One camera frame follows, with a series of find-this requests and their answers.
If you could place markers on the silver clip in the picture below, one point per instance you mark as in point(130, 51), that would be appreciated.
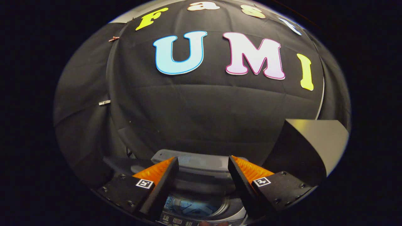
point(104, 102)

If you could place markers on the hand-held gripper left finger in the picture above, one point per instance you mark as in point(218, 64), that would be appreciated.
point(163, 188)

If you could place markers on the dark washing machine lid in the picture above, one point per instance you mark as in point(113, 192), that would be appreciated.
point(201, 161)

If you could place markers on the copper clip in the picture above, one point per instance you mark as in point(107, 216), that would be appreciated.
point(113, 39)

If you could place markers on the dark grey washing machine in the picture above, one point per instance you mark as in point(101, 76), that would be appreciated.
point(204, 188)

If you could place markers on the silver grey box appliance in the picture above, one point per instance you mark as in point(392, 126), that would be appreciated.
point(320, 141)

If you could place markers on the light blue button shirt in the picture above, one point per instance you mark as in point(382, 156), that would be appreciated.
point(191, 208)

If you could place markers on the black backdrop cloth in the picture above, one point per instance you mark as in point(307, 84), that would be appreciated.
point(204, 106)

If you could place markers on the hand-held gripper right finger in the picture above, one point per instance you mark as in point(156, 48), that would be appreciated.
point(243, 188)

